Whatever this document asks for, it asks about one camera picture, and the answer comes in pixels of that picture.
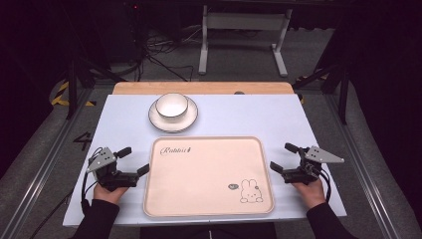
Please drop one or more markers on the white table mat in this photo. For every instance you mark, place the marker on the white table mat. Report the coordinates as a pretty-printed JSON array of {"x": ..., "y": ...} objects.
[{"x": 232, "y": 116}]

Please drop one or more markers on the person's left hand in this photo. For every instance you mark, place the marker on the person's left hand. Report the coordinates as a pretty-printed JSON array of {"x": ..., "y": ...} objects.
[{"x": 107, "y": 194}]

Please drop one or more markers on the grey metal stand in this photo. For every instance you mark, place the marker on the grey metal stand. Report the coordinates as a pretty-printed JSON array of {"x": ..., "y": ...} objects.
[{"x": 245, "y": 23}]

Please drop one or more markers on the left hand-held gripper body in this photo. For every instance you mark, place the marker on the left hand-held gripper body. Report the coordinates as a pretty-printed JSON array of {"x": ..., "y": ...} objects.
[{"x": 109, "y": 172}]

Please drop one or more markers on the person's right hand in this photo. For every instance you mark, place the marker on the person's right hand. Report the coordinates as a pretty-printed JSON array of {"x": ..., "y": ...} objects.
[{"x": 310, "y": 194}]

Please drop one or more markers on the white plate with dark rim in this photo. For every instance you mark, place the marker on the white plate with dark rim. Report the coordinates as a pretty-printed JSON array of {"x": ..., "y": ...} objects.
[{"x": 156, "y": 119}]

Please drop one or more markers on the white bowl with dark rim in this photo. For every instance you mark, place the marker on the white bowl with dark rim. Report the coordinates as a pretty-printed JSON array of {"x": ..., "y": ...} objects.
[{"x": 171, "y": 106}]

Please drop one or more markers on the beige tray with rabbit print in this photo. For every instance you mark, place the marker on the beige tray with rabbit print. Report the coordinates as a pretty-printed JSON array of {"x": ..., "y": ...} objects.
[{"x": 209, "y": 179}]

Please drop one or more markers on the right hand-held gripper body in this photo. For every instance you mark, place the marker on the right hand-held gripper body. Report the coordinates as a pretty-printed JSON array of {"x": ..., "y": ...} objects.
[{"x": 310, "y": 166}]

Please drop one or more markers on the person's dark clothing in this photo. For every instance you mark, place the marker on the person's dark clothing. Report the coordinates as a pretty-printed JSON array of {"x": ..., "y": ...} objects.
[{"x": 209, "y": 232}]

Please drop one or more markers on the black tripod stand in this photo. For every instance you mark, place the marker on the black tripod stand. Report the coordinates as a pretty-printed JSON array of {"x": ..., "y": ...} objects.
[
  {"x": 335, "y": 79},
  {"x": 78, "y": 71}
]

